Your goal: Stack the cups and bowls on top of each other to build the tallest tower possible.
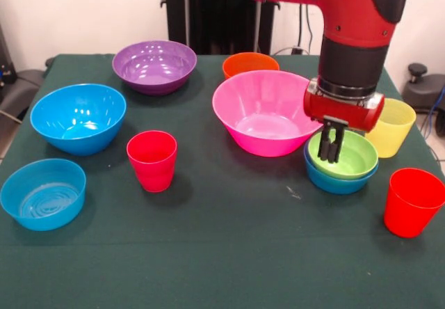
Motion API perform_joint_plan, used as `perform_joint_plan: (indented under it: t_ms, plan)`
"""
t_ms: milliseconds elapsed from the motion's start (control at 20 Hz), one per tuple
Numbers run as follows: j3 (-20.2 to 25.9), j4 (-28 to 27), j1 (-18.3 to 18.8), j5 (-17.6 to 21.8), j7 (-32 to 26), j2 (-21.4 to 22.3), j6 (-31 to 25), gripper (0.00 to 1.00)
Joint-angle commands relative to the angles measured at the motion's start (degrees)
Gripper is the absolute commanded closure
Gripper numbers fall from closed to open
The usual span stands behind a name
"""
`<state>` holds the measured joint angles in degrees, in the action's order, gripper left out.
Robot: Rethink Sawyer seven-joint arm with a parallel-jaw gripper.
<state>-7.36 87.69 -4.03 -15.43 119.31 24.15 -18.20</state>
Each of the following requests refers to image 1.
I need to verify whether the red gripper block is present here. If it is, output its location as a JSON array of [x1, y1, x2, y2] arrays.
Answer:
[[302, 78, 386, 164]]

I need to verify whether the green bowl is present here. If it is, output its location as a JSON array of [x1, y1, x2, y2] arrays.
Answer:
[[307, 129, 379, 180]]

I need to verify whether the small blue bowl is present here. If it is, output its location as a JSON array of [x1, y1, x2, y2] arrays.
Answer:
[[303, 145, 380, 196], [0, 158, 87, 232]]

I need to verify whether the large pink bowl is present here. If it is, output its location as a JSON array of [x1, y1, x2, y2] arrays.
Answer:
[[211, 69, 332, 158]]

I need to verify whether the purple bowl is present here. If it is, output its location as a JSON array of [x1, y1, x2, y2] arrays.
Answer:
[[111, 40, 198, 97]]

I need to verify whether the large blue bowl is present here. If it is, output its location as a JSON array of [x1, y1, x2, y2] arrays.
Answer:
[[29, 83, 127, 157]]

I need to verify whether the yellow cup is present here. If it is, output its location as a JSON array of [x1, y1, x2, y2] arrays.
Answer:
[[364, 97, 417, 159]]

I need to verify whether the red cup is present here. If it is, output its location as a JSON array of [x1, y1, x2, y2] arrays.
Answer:
[[383, 168, 445, 239]]

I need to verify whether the dark grey stand base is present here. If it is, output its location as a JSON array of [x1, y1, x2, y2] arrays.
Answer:
[[0, 68, 45, 122], [402, 63, 445, 113]]

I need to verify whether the orange bowl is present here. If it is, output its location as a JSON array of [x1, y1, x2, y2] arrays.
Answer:
[[222, 51, 280, 80]]

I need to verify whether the dark green tablecloth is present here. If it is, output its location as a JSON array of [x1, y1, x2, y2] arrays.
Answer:
[[0, 53, 445, 309]]

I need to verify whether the crimson cup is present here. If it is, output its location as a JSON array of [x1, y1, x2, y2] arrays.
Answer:
[[126, 130, 178, 193]]

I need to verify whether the black wall cable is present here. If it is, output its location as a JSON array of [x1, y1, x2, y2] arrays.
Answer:
[[298, 3, 314, 51]]

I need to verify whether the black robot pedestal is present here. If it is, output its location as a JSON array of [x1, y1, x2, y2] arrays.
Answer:
[[160, 0, 282, 55]]

